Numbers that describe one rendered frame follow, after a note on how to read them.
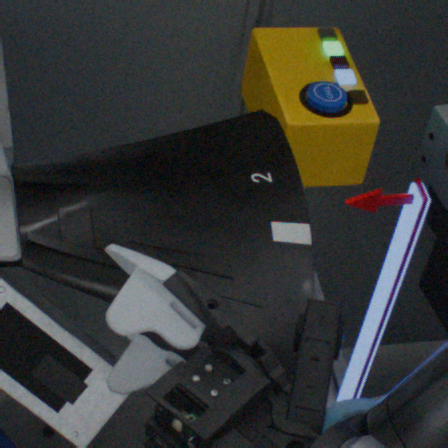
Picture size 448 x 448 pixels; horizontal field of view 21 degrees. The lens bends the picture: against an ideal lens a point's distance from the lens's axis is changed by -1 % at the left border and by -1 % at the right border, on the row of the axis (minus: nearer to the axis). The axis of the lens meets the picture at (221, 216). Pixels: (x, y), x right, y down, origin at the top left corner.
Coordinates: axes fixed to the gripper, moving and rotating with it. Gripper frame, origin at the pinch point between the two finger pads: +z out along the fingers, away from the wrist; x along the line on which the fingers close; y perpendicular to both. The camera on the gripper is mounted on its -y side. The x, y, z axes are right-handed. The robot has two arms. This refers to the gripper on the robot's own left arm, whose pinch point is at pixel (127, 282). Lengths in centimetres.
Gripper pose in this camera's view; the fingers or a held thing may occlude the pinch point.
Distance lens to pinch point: 84.5
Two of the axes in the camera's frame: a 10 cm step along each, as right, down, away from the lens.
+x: -0.7, 6.5, 7.6
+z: -7.4, -5.4, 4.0
